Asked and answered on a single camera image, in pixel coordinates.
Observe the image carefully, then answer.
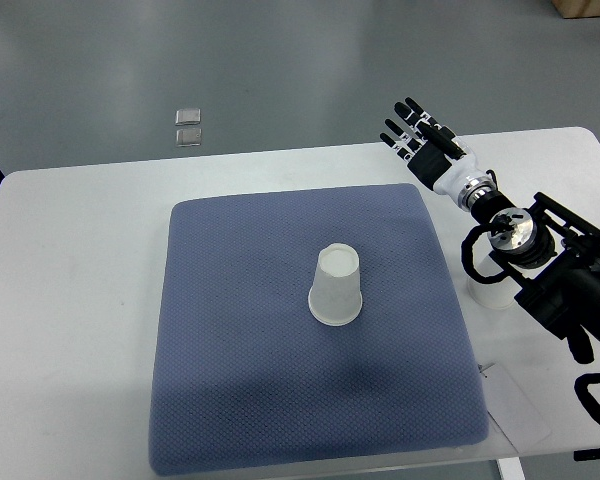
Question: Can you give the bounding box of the white paper cup on cushion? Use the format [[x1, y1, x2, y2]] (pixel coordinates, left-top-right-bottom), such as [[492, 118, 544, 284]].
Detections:
[[308, 243, 363, 327]]

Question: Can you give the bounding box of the blue grey mesh cushion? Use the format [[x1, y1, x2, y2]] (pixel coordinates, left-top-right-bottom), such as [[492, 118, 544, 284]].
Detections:
[[149, 184, 489, 476]]

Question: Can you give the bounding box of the black looped cable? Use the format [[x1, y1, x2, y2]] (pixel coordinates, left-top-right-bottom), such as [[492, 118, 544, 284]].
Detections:
[[459, 225, 519, 286]]

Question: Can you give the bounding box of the white paper cup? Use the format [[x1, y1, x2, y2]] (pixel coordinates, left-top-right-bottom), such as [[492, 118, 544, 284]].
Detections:
[[308, 243, 363, 327], [467, 255, 518, 310]]

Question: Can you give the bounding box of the black table control panel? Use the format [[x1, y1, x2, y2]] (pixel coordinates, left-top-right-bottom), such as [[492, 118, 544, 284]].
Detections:
[[573, 448, 600, 462]]

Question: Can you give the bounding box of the upper metal floor plate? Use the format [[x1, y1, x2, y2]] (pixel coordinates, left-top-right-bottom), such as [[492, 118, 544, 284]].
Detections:
[[175, 107, 201, 125]]

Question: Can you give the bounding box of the wooden box corner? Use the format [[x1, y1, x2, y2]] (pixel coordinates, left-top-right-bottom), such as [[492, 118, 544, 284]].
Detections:
[[551, 0, 600, 19]]

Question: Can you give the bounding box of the white table leg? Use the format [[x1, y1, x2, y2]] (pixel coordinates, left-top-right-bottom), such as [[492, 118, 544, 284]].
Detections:
[[496, 457, 526, 480]]

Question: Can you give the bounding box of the white paper tag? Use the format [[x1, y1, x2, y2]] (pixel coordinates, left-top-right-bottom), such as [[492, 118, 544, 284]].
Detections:
[[481, 364, 552, 452]]

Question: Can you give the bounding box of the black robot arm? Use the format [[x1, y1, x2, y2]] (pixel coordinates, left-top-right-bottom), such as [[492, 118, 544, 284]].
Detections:
[[380, 98, 600, 364]]

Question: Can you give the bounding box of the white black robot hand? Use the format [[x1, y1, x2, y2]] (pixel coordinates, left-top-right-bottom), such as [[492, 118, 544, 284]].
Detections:
[[379, 97, 488, 209]]

